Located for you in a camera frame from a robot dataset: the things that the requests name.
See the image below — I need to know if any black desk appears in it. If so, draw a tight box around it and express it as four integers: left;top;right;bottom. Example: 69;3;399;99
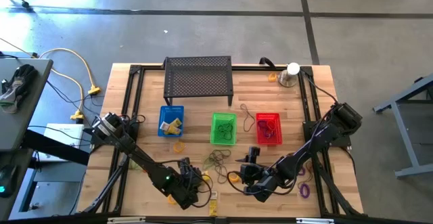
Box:
0;148;39;223

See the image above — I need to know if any white box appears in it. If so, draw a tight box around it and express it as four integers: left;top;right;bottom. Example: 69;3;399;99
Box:
43;122;85;150

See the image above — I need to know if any grey desk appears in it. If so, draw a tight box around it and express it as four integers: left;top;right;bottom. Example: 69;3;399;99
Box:
0;57;54;152

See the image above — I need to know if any grey metal table frame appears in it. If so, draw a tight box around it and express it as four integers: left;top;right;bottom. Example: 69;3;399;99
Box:
373;73;433;179

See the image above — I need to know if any white light bulb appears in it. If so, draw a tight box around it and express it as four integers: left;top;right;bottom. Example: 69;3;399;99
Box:
286;62;301;76

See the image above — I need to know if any black lamp cable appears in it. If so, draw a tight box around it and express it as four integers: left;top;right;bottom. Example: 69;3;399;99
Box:
299;70;340;104

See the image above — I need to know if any dark rubber band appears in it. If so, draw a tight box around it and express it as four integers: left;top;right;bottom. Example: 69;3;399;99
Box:
212;158;228;174
214;162;230;185
216;148;233;160
305;161;314;183
240;104;256;133
204;149;224;171
216;122;236;142

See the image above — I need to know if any black cable loop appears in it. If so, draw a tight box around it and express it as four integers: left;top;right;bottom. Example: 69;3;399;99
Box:
258;57;277;70

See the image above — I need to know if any yellow extension cord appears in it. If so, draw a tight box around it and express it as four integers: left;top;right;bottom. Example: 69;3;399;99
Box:
49;68;85;122
38;47;102;95

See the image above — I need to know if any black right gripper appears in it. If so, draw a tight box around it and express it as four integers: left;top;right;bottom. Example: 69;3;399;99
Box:
234;145;281;203

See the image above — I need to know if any green plastic basket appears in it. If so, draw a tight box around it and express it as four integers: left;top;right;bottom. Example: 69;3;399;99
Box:
209;112;238;147

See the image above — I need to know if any blue plastic basket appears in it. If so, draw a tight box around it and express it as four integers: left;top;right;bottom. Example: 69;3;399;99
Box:
157;105;185;139

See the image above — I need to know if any black computer mouse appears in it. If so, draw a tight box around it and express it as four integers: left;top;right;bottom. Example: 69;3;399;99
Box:
0;164;18;198

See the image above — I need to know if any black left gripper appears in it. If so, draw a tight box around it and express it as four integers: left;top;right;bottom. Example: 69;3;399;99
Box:
170;156;204;210

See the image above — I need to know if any black grey work glove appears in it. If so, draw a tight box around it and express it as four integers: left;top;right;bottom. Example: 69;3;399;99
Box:
0;64;39;114

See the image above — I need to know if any silver frame bracket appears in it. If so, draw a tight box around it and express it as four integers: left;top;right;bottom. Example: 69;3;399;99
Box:
107;217;147;224
296;217;336;224

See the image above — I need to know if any black perforated metal shelf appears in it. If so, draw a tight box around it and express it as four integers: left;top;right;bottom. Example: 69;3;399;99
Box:
163;55;235;107

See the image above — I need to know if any red plastic basket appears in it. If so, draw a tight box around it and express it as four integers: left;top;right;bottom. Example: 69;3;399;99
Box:
255;112;283;146

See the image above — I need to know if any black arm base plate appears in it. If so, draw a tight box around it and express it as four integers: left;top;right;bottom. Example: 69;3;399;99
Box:
302;120;352;148

